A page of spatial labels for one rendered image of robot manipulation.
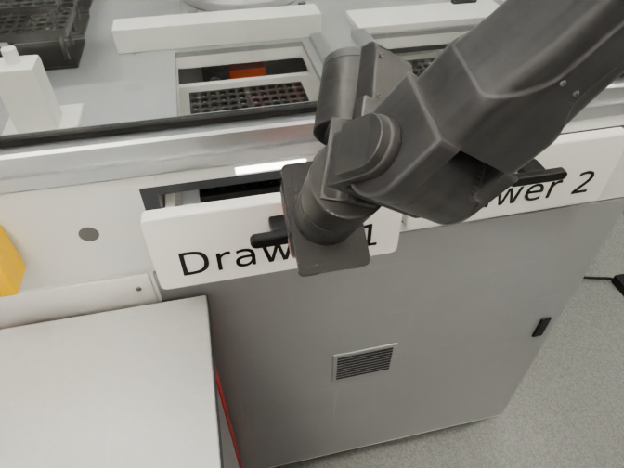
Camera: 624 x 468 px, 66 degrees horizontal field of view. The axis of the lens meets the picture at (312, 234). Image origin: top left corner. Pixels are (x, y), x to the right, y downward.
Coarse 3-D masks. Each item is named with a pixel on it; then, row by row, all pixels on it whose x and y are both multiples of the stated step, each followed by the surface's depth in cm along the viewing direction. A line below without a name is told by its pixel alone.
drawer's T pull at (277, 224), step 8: (272, 216) 52; (280, 216) 52; (272, 224) 51; (280, 224) 51; (264, 232) 50; (272, 232) 50; (280, 232) 50; (256, 240) 49; (264, 240) 49; (272, 240) 50; (280, 240) 50; (256, 248) 50
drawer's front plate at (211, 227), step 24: (144, 216) 49; (168, 216) 49; (192, 216) 50; (216, 216) 51; (240, 216) 51; (264, 216) 52; (384, 216) 56; (168, 240) 51; (192, 240) 52; (216, 240) 53; (240, 240) 54; (384, 240) 59; (168, 264) 54; (192, 264) 55; (216, 264) 55; (264, 264) 57; (288, 264) 58; (168, 288) 56
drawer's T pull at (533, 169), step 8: (536, 160) 59; (528, 168) 58; (536, 168) 58; (544, 168) 58; (552, 168) 58; (560, 168) 58; (520, 176) 57; (528, 176) 57; (536, 176) 57; (544, 176) 57; (552, 176) 58; (560, 176) 58; (520, 184) 57; (528, 184) 58
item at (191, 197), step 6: (180, 192) 64; (186, 192) 67; (192, 192) 67; (198, 192) 67; (168, 198) 57; (174, 198) 57; (180, 198) 63; (186, 198) 66; (192, 198) 66; (198, 198) 66; (168, 204) 56; (174, 204) 56; (180, 204) 62; (186, 204) 65
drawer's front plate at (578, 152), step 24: (552, 144) 59; (576, 144) 60; (600, 144) 61; (576, 168) 63; (600, 168) 64; (504, 192) 63; (552, 192) 65; (600, 192) 67; (408, 216) 62; (480, 216) 65
